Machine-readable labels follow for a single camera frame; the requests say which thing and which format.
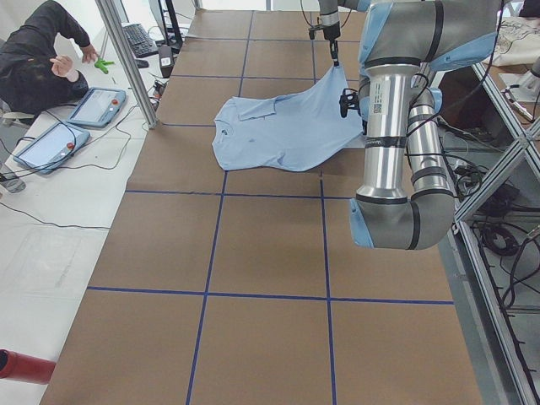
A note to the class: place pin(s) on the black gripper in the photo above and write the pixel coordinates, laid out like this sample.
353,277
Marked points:
332,30

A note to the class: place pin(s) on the light blue t-shirt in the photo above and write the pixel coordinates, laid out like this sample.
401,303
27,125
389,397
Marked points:
294,132

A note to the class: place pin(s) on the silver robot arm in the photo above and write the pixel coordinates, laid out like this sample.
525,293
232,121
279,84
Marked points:
405,201
330,24

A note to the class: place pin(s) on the person right hand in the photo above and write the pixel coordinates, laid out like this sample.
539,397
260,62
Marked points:
90,55

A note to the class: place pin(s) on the person left hand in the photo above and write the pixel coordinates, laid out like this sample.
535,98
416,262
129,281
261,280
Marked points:
62,66

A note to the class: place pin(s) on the black keyboard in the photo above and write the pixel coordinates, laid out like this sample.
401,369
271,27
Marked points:
139,40

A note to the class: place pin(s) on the green toy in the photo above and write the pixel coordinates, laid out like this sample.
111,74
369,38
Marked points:
103,65

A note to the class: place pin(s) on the upper blue teach pendant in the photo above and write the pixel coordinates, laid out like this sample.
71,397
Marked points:
97,108

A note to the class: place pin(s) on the blue teach pendant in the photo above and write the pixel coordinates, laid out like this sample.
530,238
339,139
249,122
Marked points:
97,108
52,148

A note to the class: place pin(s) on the person in black jacket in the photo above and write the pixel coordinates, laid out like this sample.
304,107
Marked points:
27,82

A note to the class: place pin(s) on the lower blue teach pendant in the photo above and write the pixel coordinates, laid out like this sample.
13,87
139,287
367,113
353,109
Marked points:
52,148

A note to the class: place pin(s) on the red fire extinguisher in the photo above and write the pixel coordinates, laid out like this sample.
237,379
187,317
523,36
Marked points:
25,368

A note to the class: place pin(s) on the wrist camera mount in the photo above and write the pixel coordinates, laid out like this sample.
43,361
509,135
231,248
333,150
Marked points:
313,29
349,101

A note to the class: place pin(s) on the aluminium frame post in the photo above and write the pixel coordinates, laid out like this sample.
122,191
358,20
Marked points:
113,25

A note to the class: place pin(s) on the aluminium frame rack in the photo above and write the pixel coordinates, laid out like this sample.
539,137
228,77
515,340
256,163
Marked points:
490,136

